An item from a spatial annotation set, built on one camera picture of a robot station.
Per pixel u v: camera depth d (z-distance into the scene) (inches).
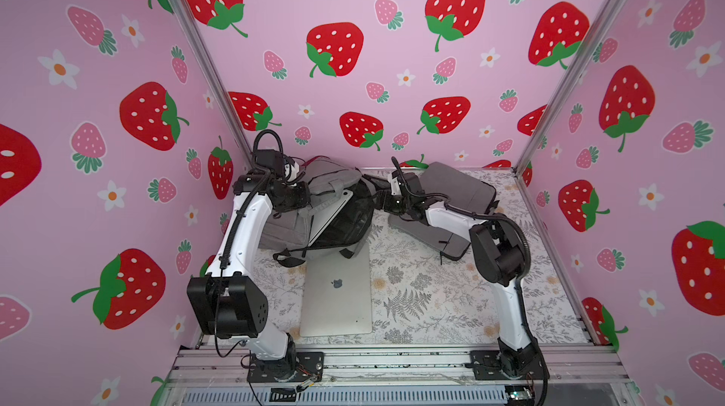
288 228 32.1
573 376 28.8
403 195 33.0
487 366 28.8
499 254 22.3
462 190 45.2
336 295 34.4
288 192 27.6
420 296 34.0
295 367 26.7
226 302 17.1
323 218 37.4
